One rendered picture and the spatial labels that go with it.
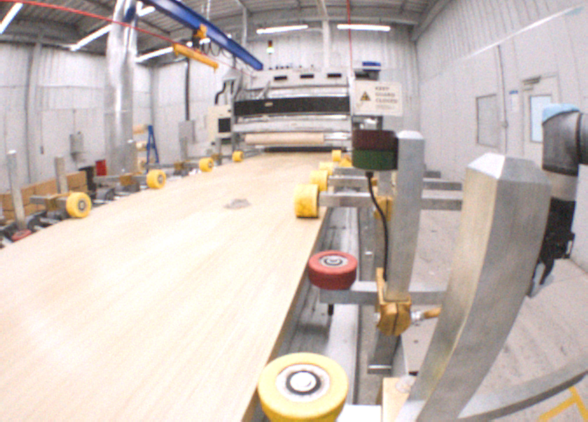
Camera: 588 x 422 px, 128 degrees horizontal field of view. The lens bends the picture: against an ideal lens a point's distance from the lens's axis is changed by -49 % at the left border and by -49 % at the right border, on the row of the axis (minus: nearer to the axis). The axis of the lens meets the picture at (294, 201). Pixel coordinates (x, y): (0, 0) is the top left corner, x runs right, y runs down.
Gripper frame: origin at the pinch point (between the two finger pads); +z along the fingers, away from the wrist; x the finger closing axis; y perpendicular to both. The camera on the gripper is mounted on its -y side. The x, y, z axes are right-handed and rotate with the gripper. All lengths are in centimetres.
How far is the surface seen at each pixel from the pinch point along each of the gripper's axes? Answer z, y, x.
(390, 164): -25.3, -34.0, -6.7
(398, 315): -4.5, -31.5, -8.8
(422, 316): -4.1, -27.8, -8.8
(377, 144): -27.6, -35.7, -7.4
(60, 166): -28, -139, 12
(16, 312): -10, -84, -34
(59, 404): -9, -62, -39
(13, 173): -30, -138, -10
